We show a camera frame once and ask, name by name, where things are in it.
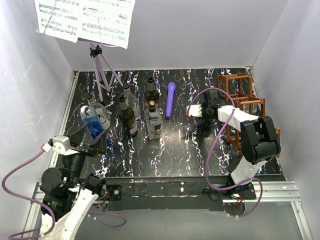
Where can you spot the dark bottle brown label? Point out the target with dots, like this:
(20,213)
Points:
(127,117)

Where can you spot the lilac music stand tripod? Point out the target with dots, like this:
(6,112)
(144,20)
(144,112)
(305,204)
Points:
(96,54)

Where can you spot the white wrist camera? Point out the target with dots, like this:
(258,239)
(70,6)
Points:
(59,144)
(195,110)

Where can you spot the clear glass bottle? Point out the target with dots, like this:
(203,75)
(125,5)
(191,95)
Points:
(100,110)

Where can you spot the white sheet music pages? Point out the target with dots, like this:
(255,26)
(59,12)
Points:
(106,22)

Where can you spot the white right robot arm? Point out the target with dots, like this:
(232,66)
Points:
(259,140)

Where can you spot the brown wooden wine rack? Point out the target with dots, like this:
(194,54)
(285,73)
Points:
(240,87)

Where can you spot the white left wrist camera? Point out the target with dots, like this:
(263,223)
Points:
(59,144)

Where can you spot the purple toy microphone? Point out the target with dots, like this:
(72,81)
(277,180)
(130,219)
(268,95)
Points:
(170,97)

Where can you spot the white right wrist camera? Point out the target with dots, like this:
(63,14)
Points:
(195,110)

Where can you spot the dark wine bottle silver cap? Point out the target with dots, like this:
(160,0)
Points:
(151,93)

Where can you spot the blue box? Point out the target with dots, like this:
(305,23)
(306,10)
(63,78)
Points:
(91,120)

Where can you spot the clear bottle gold cap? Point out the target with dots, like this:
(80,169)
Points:
(153,120)

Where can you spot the clear plastic bottle blue label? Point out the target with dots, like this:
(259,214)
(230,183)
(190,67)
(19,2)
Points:
(131,100)

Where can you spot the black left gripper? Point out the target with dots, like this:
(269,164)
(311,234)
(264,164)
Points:
(76,137)

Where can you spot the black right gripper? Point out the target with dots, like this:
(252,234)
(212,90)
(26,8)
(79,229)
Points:
(205,117)

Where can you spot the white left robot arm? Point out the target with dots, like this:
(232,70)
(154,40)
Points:
(67,199)

